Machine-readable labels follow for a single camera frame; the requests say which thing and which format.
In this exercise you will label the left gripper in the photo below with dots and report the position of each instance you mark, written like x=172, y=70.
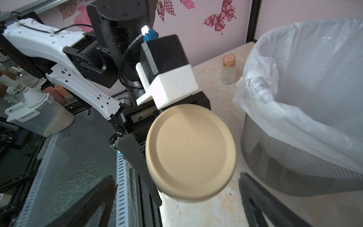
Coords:
x=132, y=123

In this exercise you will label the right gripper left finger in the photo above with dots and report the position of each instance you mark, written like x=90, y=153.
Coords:
x=100, y=197

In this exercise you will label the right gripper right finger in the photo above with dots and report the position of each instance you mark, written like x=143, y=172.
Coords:
x=259, y=204

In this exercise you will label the jar beige lid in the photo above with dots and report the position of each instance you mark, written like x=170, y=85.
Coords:
x=190, y=153

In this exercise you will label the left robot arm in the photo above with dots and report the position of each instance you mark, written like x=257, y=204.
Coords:
x=122, y=69

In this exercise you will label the grey mesh trash bin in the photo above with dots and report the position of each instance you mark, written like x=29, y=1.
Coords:
x=291, y=170

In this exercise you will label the small bottle with cork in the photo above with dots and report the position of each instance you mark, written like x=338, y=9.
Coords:
x=228, y=73

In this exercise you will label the white plastic trash bag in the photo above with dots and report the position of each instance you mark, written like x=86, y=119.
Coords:
x=303, y=85

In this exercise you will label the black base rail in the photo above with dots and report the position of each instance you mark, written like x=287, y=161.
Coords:
x=81, y=158

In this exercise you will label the white slotted cable duct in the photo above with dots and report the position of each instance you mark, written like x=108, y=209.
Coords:
x=26, y=211

